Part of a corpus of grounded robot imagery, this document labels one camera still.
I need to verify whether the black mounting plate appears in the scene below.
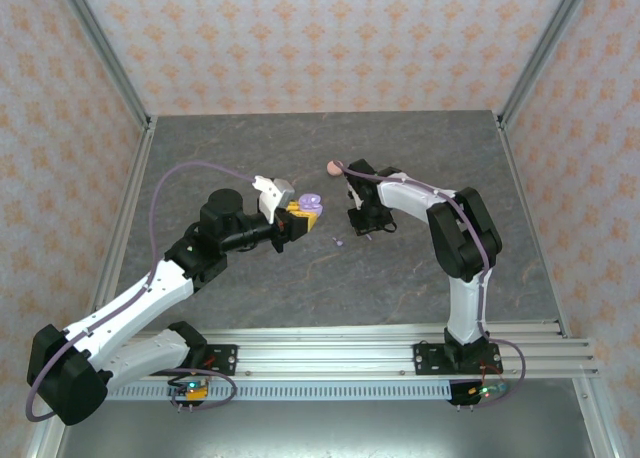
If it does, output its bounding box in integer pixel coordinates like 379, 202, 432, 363
199, 344, 239, 378
413, 342, 501, 378

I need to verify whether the purple earbud charging case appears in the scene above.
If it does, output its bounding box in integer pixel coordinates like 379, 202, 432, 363
297, 192, 326, 218

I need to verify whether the white slotted cable duct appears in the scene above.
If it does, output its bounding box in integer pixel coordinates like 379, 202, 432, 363
107, 381, 454, 403

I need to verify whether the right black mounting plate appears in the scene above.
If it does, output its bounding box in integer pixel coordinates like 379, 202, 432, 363
413, 342, 501, 378

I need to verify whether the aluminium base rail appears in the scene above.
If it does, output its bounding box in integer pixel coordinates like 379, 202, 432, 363
142, 320, 600, 380

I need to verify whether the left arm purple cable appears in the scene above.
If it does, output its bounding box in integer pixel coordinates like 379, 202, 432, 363
25, 160, 257, 423

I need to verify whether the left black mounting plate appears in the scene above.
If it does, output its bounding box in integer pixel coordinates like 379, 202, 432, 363
199, 344, 239, 378

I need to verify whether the aluminium frame side rail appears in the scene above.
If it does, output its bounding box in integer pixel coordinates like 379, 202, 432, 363
24, 116, 159, 458
494, 112, 626, 458

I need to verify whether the aluminium frame post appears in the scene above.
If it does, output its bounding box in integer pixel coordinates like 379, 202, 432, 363
52, 0, 154, 129
497, 0, 600, 129

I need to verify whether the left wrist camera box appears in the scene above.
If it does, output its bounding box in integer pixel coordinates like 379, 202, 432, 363
251, 175, 295, 224

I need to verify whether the grey metal base plate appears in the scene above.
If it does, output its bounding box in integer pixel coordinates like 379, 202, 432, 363
49, 397, 609, 458

